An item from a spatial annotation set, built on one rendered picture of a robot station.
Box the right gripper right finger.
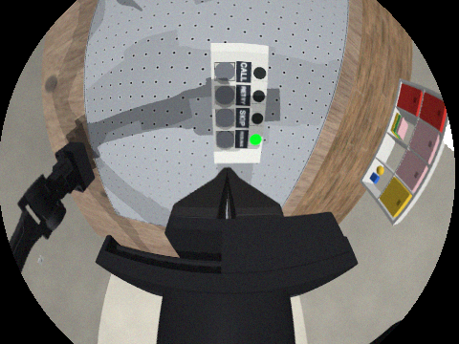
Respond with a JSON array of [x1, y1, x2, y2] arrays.
[[227, 167, 284, 219]]

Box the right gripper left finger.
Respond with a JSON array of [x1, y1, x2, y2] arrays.
[[168, 167, 227, 219]]

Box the white operator panel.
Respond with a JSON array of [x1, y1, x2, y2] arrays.
[[210, 43, 269, 163]]

